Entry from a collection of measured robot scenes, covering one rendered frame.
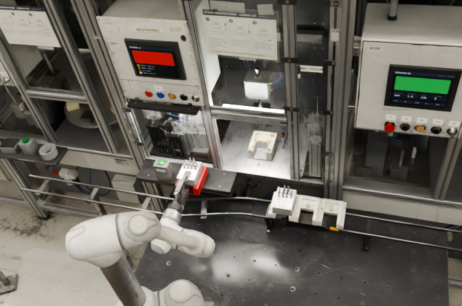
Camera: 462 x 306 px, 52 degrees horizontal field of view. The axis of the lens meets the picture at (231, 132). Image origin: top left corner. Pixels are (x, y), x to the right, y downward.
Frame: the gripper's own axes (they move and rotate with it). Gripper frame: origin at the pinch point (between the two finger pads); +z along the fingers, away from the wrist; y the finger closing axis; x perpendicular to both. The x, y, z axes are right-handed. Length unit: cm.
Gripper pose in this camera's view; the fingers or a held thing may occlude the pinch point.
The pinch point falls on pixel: (187, 179)
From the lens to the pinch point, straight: 245.9
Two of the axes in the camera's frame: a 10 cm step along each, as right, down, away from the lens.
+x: -9.5, -1.2, 2.8
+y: -1.3, -6.7, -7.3
